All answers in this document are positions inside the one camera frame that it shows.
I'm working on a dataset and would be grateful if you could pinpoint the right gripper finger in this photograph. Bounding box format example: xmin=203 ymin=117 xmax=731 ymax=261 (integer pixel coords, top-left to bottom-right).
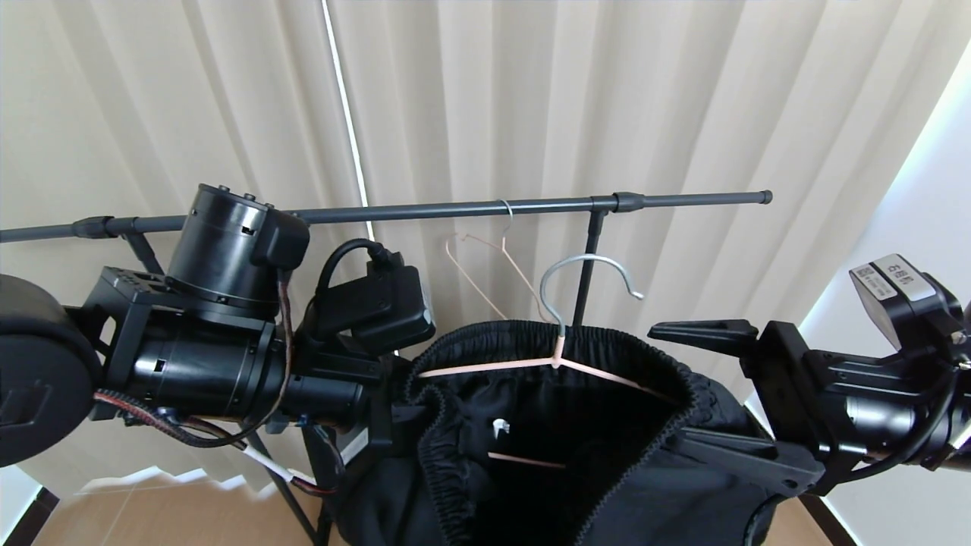
xmin=668 ymin=427 xmax=827 ymax=498
xmin=647 ymin=318 xmax=760 ymax=356

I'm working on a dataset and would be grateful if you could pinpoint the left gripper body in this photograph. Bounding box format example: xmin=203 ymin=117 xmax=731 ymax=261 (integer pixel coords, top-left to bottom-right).
xmin=284 ymin=355 xmax=416 ymax=472

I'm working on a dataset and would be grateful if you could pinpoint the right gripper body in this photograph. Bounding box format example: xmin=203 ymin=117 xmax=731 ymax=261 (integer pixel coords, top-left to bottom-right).
xmin=740 ymin=320 xmax=955 ymax=475

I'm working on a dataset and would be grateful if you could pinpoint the black knitted garment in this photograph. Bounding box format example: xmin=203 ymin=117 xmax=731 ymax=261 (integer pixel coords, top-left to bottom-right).
xmin=334 ymin=318 xmax=782 ymax=546

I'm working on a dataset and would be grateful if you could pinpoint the pink clothes hanger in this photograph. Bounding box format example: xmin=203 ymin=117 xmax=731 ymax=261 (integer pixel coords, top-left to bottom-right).
xmin=417 ymin=254 xmax=683 ymax=471
xmin=444 ymin=199 xmax=560 ymax=325

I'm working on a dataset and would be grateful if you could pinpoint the black clothes rack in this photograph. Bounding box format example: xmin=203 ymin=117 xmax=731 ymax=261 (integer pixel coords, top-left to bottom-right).
xmin=0 ymin=190 xmax=775 ymax=546

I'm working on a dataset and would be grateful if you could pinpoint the beige curtain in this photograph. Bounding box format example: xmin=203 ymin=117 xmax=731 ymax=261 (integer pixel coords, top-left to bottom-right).
xmin=0 ymin=0 xmax=971 ymax=501

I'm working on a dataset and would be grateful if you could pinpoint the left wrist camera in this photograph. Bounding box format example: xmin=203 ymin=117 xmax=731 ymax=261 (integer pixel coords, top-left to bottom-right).
xmin=297 ymin=258 xmax=438 ymax=359

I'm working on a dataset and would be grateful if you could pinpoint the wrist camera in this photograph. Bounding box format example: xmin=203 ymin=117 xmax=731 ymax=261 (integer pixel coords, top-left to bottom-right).
xmin=848 ymin=254 xmax=968 ymax=357
xmin=297 ymin=258 xmax=438 ymax=359

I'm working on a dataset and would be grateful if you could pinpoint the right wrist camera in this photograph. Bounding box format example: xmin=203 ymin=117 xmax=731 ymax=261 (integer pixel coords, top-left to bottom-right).
xmin=848 ymin=254 xmax=968 ymax=357

